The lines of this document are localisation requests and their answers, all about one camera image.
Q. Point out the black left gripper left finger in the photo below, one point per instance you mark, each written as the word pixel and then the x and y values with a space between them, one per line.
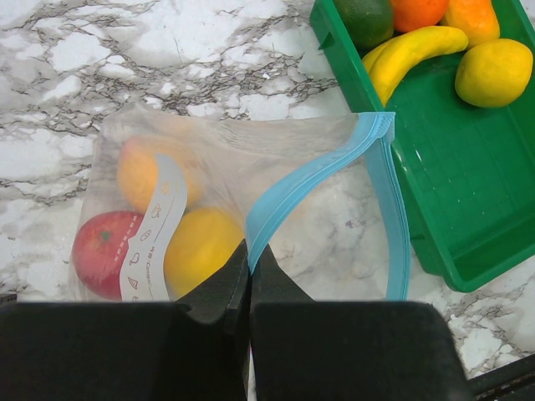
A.
pixel 195 348

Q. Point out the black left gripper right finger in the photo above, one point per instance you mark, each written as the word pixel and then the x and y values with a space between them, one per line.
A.
pixel 304 349

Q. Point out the red apple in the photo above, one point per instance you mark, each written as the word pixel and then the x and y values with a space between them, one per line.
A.
pixel 99 251

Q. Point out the yellow lemon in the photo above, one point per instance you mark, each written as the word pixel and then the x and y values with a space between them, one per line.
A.
pixel 202 243

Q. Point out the clear zip top bag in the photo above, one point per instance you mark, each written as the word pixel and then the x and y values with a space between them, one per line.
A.
pixel 317 192

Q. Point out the peach with green leaf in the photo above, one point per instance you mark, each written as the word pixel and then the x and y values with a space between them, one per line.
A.
pixel 137 170

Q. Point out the yellow banana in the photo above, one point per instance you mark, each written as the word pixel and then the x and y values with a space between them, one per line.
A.
pixel 389 63

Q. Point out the green avocado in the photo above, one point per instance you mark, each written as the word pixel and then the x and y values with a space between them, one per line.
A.
pixel 368 22

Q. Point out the yellow apple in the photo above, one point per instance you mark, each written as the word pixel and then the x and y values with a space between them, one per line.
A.
pixel 494 74

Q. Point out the orange fruit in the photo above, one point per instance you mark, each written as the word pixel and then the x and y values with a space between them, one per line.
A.
pixel 410 15

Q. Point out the green plastic tray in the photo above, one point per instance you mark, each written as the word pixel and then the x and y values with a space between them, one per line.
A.
pixel 466 173

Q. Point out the yellow orange mango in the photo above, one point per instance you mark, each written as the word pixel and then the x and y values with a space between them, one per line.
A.
pixel 476 18

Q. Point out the black mounting rail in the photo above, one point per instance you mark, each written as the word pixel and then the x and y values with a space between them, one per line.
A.
pixel 514 382

